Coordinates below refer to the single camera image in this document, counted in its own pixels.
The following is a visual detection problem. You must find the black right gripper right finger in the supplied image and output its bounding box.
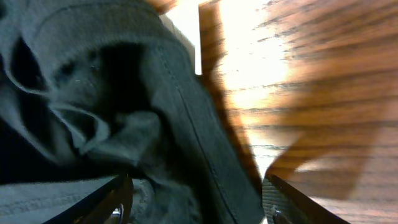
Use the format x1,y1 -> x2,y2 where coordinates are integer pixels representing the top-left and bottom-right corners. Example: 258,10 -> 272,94
262,175 -> 349,224

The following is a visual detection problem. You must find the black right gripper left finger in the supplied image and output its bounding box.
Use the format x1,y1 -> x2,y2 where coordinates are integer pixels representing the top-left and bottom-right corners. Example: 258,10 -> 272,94
44,175 -> 134,224

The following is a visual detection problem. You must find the black t-shirt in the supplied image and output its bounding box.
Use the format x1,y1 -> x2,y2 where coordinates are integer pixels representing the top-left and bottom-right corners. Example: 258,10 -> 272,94
1,1 -> 264,223

